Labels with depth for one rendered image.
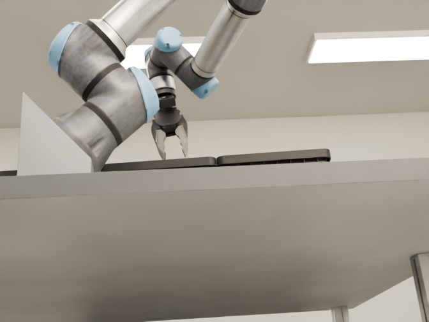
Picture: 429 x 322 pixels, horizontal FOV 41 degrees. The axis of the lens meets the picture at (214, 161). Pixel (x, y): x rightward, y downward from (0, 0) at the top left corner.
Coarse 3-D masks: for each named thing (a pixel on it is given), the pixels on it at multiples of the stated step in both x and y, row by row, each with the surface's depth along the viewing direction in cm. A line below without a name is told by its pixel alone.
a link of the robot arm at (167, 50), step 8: (160, 32) 158; (168, 32) 159; (176, 32) 160; (160, 40) 157; (168, 40) 158; (176, 40) 159; (152, 48) 163; (160, 48) 159; (168, 48) 158; (176, 48) 159; (184, 48) 162; (152, 56) 164; (160, 56) 161; (168, 56) 160; (176, 56) 159; (184, 56) 160; (160, 64) 165; (168, 64) 161; (176, 64) 160
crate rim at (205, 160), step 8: (152, 160) 149; (160, 160) 149; (168, 160) 149; (176, 160) 149; (184, 160) 149; (192, 160) 149; (200, 160) 149; (208, 160) 149; (104, 168) 149; (112, 168) 148; (120, 168) 148; (128, 168) 148; (136, 168) 148; (144, 168) 148; (152, 168) 148; (160, 168) 148
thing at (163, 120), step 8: (160, 96) 167; (160, 112) 163; (168, 112) 163; (176, 112) 163; (160, 120) 162; (168, 120) 162; (176, 120) 162; (160, 128) 164; (168, 128) 165; (168, 136) 168
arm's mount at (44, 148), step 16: (32, 112) 111; (32, 128) 110; (48, 128) 110; (32, 144) 109; (48, 144) 109; (64, 144) 110; (32, 160) 108; (48, 160) 108; (64, 160) 108; (80, 160) 109
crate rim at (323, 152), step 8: (272, 152) 149; (280, 152) 149; (288, 152) 149; (296, 152) 149; (304, 152) 149; (312, 152) 149; (320, 152) 149; (328, 152) 149; (216, 160) 150; (224, 160) 149; (232, 160) 148; (240, 160) 148; (248, 160) 148; (256, 160) 148; (264, 160) 148; (272, 160) 148; (328, 160) 152
